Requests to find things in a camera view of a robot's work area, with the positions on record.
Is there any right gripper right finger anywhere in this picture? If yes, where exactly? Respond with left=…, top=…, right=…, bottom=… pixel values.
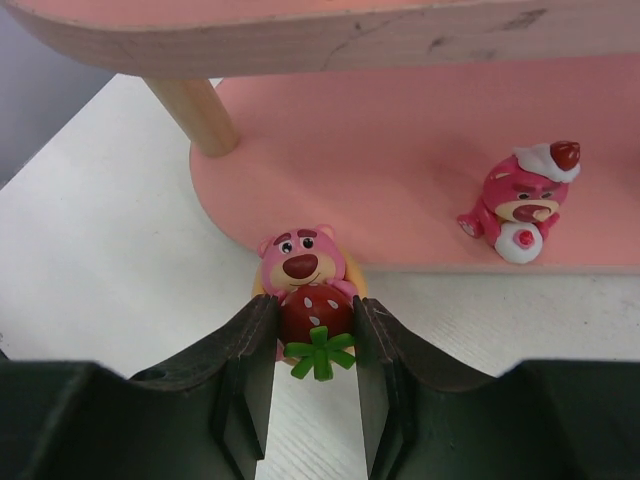
left=354, top=299, right=639, bottom=479

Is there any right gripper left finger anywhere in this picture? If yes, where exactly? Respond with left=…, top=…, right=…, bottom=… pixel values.
left=1, top=296, right=278, bottom=479

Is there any pink bear with strawberry hat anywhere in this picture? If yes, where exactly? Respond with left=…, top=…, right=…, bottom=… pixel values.
left=456, top=140, right=581, bottom=264

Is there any pink three-tier wooden shelf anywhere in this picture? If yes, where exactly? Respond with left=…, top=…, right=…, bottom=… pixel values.
left=5, top=1, right=639, bottom=273

